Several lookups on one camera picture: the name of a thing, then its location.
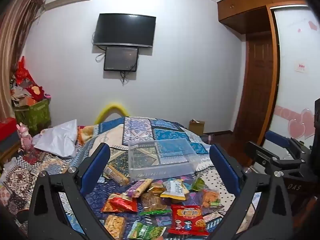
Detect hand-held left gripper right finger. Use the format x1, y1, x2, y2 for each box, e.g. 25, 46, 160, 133
207, 144, 294, 240

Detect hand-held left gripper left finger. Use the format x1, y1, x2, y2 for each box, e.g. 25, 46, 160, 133
27, 142, 112, 240

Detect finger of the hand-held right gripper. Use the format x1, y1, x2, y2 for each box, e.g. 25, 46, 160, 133
265, 130, 304, 157
244, 141, 310, 179

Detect red orange snack packet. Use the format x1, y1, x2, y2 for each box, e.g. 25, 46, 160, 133
101, 192, 138, 213

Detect clear plastic storage container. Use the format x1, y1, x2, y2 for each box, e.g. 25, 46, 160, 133
128, 138, 202, 181

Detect large red snack packet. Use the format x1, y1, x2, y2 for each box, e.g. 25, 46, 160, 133
167, 204, 210, 236

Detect clear biscuit tube packet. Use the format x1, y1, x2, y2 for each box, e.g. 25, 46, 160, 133
103, 164, 130, 186

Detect pink heart sticker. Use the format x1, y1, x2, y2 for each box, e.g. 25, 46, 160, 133
300, 109, 316, 140
288, 119, 306, 139

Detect green snack packet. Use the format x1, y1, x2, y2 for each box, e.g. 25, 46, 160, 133
190, 176, 206, 193

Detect orange cracker packet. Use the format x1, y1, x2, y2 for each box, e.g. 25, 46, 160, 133
201, 189, 223, 208

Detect orange floral quilt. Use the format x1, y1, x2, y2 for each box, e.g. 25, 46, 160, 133
77, 126, 95, 146

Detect white plastic bag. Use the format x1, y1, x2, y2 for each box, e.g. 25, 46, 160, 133
34, 119, 78, 158

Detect purple wafer packet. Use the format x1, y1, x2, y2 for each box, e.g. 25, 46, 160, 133
125, 178, 153, 198

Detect cardboard box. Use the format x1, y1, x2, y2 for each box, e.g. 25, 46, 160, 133
189, 119, 205, 134

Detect yellow white snack packet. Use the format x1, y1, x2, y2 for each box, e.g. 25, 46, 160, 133
160, 179, 192, 202

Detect brown wooden door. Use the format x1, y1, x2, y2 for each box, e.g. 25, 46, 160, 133
234, 34, 274, 136

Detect white wardrobe sliding door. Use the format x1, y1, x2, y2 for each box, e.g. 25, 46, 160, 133
271, 5, 320, 153

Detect blue patchwork blanket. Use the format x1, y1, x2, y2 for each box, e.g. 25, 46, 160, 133
0, 116, 253, 240

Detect yellow foam arch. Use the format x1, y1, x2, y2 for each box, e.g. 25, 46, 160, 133
94, 102, 128, 125

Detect small orange snack packet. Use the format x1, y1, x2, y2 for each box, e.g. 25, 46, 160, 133
149, 182, 167, 195

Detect brown snack clear packet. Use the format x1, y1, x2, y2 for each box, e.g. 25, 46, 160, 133
139, 192, 172, 215

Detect white paper note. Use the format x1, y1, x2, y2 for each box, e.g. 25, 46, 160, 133
294, 60, 309, 73

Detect pink plush toy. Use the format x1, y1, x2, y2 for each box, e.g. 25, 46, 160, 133
16, 122, 34, 153

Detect green storage box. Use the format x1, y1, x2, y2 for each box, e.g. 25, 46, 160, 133
14, 99, 52, 134

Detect green peas packet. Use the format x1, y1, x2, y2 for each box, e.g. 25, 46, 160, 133
131, 222, 167, 240

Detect red box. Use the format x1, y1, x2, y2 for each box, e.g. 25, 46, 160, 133
0, 117, 18, 143

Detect red floral cloth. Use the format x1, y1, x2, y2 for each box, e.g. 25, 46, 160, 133
27, 85, 45, 102

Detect wooden wardrobe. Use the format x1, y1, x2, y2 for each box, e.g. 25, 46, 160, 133
216, 0, 315, 140

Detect striped brown curtain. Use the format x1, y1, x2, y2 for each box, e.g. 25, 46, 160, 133
0, 0, 48, 120

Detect black cable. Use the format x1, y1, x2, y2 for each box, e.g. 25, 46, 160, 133
120, 70, 131, 87

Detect small black wall monitor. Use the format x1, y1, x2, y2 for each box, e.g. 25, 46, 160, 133
104, 46, 139, 72

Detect large black wall television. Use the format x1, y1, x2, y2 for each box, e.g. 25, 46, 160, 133
93, 13, 157, 48

